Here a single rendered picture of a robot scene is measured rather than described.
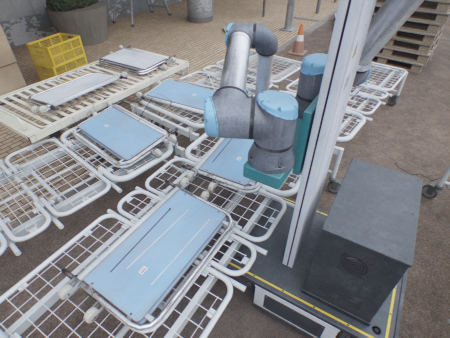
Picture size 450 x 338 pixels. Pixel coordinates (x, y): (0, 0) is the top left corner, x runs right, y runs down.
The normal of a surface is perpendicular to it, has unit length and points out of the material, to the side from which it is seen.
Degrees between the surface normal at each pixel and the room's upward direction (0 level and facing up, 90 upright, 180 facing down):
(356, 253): 90
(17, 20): 90
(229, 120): 70
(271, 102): 5
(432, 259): 0
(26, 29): 90
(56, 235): 0
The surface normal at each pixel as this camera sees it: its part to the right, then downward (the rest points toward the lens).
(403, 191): 0.00, -0.77
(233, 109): -0.07, -0.23
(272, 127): -0.18, 0.58
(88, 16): 0.62, 0.63
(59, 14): -0.22, 0.76
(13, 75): 0.91, 0.27
